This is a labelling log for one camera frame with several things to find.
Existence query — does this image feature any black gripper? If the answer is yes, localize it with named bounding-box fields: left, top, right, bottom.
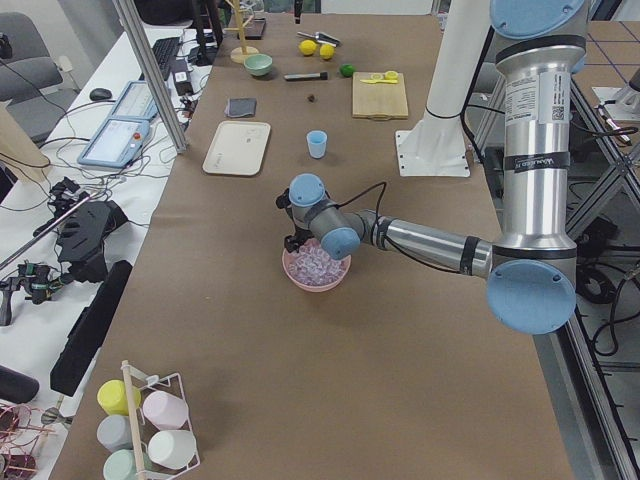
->
left=275, top=189, right=313, bottom=253

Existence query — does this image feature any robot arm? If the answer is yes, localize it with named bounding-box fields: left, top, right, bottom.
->
left=276, top=1, right=588, bottom=335

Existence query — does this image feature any pile of clear ice cubes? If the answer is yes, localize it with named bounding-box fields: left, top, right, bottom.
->
left=287, top=239, right=348, bottom=287

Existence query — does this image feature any light blue plastic cup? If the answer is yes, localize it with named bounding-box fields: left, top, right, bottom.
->
left=306, top=130, right=328, bottom=159

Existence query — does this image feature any pink cup in rack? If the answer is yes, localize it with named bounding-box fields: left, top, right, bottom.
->
left=142, top=391, right=189, bottom=430

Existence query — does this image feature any yellow cup in rack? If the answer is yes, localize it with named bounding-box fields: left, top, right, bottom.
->
left=97, top=379, right=129, bottom=416

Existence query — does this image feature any white cup in rack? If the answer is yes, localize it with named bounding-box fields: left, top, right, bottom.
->
left=147, top=430, right=197, bottom=470

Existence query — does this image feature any grey cup in rack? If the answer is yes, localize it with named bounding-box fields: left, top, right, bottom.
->
left=96, top=415, right=133, bottom=452

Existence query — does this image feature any green cup in rack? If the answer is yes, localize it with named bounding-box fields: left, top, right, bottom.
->
left=102, top=449, right=137, bottom=480

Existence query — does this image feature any pink bowl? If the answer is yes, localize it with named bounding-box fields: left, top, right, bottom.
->
left=281, top=241, right=351, bottom=292

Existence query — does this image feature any cream rabbit serving tray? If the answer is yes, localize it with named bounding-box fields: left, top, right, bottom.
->
left=202, top=121, right=271, bottom=177

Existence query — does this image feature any grey folded cloth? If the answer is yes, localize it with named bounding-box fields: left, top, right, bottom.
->
left=224, top=98, right=257, bottom=118

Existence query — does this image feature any wooden cutting board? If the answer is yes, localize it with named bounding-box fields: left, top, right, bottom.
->
left=352, top=72, right=409, bottom=120

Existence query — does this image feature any green lime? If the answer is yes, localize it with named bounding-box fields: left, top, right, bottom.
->
left=339, top=64, right=355, bottom=78

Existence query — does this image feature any green bowl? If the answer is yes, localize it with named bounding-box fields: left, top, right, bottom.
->
left=244, top=53, right=273, bottom=77

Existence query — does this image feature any yellow lemon lower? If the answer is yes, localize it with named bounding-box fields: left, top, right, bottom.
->
left=319, top=44, right=335, bottom=61

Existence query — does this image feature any yellow lemon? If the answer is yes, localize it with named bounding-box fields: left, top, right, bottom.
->
left=319, top=44, right=335, bottom=61
left=298, top=40, right=317, bottom=56

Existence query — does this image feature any yellow lemon upper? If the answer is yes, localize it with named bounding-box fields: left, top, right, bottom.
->
left=298, top=40, right=317, bottom=56

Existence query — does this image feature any wooden mug tree stand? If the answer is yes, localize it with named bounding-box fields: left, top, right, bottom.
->
left=223, top=0, right=259, bottom=64

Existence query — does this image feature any metal scoop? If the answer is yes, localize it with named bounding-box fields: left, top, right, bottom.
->
left=296, top=31, right=341, bottom=47

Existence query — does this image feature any teach pendant near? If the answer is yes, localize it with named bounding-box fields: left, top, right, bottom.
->
left=77, top=117, right=150, bottom=168

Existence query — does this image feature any teach pendant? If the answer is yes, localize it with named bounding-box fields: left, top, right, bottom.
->
left=111, top=81, right=158, bottom=120
left=77, top=117, right=150, bottom=168

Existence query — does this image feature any dark tray at back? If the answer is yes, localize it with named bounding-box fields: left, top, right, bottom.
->
left=244, top=19, right=267, bottom=40

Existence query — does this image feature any teach pendant far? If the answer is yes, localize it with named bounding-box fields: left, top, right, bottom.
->
left=111, top=81, right=158, bottom=120

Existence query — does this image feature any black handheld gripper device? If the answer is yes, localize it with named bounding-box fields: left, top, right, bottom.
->
left=56, top=200, right=128, bottom=283

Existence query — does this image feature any black keyboard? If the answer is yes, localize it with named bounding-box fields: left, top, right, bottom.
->
left=152, top=37, right=180, bottom=81

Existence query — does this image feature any black long bar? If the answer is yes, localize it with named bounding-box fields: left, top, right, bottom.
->
left=50, top=260, right=132, bottom=397

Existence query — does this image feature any black computer mouse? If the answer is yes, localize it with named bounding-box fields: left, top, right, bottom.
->
left=89, top=88, right=113, bottom=101

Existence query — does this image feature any grey office chair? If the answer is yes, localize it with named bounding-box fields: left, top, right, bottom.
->
left=1, top=12, right=79, bottom=144

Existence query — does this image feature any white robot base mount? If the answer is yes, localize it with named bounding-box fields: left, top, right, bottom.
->
left=396, top=0, right=499, bottom=177

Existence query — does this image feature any white wire cup rack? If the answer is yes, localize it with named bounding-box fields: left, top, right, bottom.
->
left=121, top=360, right=201, bottom=479

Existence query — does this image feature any aluminium frame post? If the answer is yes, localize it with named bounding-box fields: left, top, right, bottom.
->
left=112, top=0, right=187, bottom=154

